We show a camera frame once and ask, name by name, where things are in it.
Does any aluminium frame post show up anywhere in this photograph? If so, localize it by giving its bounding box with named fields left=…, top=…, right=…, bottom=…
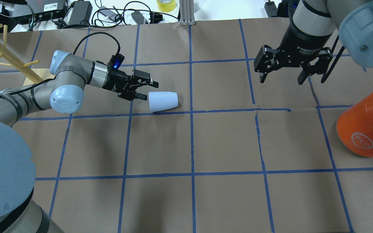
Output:
left=179, top=0, right=196, bottom=26

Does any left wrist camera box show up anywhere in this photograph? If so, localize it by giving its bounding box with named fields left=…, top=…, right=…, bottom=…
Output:
left=107, top=53, right=125, bottom=70

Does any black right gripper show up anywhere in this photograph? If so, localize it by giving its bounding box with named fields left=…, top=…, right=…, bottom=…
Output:
left=254, top=31, right=333, bottom=85

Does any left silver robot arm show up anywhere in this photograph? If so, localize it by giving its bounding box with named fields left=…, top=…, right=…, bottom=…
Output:
left=0, top=50, right=159, bottom=233

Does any small black power brick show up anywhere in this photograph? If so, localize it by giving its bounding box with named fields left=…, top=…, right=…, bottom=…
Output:
left=264, top=0, right=278, bottom=18

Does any orange cylindrical bin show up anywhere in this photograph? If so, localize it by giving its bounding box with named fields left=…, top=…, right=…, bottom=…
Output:
left=336, top=92, right=373, bottom=158

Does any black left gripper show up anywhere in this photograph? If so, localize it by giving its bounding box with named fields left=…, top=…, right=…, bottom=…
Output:
left=102, top=69, right=159, bottom=101

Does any black power adapter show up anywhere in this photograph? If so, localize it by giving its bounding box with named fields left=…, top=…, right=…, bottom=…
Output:
left=68, top=1, right=92, bottom=26

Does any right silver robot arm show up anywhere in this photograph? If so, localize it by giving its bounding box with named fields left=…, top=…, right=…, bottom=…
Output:
left=254, top=0, right=373, bottom=85

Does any light blue plastic cup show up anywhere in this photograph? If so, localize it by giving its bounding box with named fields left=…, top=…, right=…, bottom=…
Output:
left=148, top=92, right=178, bottom=112

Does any wooden cup holder tree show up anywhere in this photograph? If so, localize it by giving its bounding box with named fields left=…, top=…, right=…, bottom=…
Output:
left=0, top=24, right=55, bottom=86

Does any yellow tape roll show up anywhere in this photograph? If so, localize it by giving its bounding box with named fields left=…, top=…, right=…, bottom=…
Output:
left=156, top=0, right=176, bottom=12

